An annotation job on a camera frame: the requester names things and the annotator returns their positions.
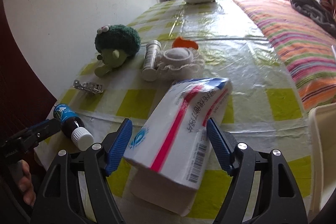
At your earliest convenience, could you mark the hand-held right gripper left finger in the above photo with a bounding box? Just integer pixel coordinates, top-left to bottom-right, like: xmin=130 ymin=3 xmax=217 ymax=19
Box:
xmin=30 ymin=118 xmax=133 ymax=224

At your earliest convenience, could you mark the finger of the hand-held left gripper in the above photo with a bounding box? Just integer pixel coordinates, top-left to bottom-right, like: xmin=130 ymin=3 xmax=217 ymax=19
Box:
xmin=16 ymin=120 xmax=53 ymax=138
xmin=37 ymin=118 xmax=62 ymax=139

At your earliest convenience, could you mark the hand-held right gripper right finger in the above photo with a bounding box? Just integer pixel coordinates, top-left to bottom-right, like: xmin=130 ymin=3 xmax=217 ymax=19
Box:
xmin=206 ymin=119 xmax=307 ymax=224

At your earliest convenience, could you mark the dark bottle blue label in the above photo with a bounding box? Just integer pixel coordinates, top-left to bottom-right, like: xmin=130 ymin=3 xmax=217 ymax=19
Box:
xmin=53 ymin=104 xmax=94 ymax=150

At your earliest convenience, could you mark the white tissue pack pink stripe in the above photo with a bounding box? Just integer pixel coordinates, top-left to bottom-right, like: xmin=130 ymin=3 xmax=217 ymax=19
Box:
xmin=123 ymin=78 xmax=234 ymax=216

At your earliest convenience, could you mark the beige plastic trash bin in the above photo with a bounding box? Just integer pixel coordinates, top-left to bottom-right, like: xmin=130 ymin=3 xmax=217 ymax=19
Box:
xmin=308 ymin=103 xmax=336 ymax=224

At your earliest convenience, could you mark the orange peel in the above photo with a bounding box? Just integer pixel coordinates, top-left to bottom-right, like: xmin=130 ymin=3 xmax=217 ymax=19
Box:
xmin=172 ymin=36 xmax=198 ymax=50

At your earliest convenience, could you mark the person's left hand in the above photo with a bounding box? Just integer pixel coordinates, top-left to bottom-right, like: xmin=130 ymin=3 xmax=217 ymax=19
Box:
xmin=18 ymin=160 xmax=36 ymax=207

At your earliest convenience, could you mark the silver blister pack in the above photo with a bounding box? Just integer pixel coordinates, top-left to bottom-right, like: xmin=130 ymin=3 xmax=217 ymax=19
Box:
xmin=73 ymin=80 xmax=104 ymax=93

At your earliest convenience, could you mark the white tablet tube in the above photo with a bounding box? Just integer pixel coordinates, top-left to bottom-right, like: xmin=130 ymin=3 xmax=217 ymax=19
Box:
xmin=142 ymin=40 xmax=161 ymax=81

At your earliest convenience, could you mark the white lace-trimmed round cushion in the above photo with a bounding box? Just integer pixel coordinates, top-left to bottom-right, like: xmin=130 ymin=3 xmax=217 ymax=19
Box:
xmin=155 ymin=48 xmax=205 ymax=81

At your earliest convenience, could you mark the green broccoli plush toy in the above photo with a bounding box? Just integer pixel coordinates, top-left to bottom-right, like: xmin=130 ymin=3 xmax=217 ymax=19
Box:
xmin=94 ymin=25 xmax=141 ymax=77

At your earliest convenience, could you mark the striped bedsheet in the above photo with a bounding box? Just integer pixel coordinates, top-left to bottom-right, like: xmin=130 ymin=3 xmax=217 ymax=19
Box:
xmin=224 ymin=0 xmax=336 ymax=114

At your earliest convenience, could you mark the grey blanket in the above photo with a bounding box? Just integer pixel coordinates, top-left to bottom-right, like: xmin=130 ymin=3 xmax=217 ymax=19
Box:
xmin=290 ymin=0 xmax=336 ymax=38

